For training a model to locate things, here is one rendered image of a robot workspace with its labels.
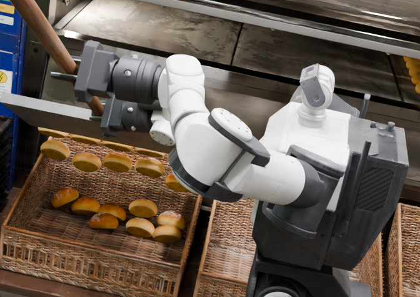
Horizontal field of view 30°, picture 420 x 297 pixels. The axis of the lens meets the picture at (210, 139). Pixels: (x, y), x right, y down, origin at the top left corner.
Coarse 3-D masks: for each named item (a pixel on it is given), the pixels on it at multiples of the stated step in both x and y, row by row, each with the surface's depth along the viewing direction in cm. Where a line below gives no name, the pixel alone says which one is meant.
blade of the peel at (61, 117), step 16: (16, 96) 206; (16, 112) 219; (32, 112) 212; (48, 112) 206; (64, 112) 206; (80, 112) 206; (48, 128) 240; (64, 128) 232; (80, 128) 225; (96, 128) 218; (128, 144) 239; (144, 144) 231; (160, 144) 224
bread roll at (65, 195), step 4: (64, 188) 266; (68, 188) 266; (72, 188) 266; (56, 192) 266; (60, 192) 265; (64, 192) 265; (68, 192) 265; (72, 192) 265; (76, 192) 266; (52, 196) 266; (56, 196) 265; (60, 196) 264; (64, 196) 264; (68, 196) 264; (72, 196) 264; (76, 196) 265; (52, 200) 266; (56, 200) 265; (60, 200) 264; (64, 200) 264; (68, 200) 264; (72, 200) 265; (52, 204) 267; (56, 204) 265; (60, 204) 265
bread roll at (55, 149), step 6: (42, 144) 256; (48, 144) 255; (54, 144) 255; (60, 144) 256; (42, 150) 256; (48, 150) 255; (54, 150) 255; (60, 150) 255; (66, 150) 256; (48, 156) 258; (54, 156) 257; (60, 156) 256; (66, 156) 256
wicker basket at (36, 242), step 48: (96, 144) 268; (48, 192) 272; (96, 192) 271; (144, 192) 269; (192, 192) 268; (0, 240) 233; (48, 240) 231; (96, 240) 259; (144, 240) 264; (192, 240) 268; (96, 288) 236; (144, 288) 234
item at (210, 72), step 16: (64, 32) 260; (80, 48) 258; (112, 48) 256; (128, 48) 257; (144, 48) 260; (208, 64) 257; (224, 64) 260; (224, 80) 256; (240, 80) 256; (256, 80) 255; (272, 80) 255; (288, 80) 257; (352, 96) 254; (384, 112) 255; (400, 112) 254; (416, 112) 253
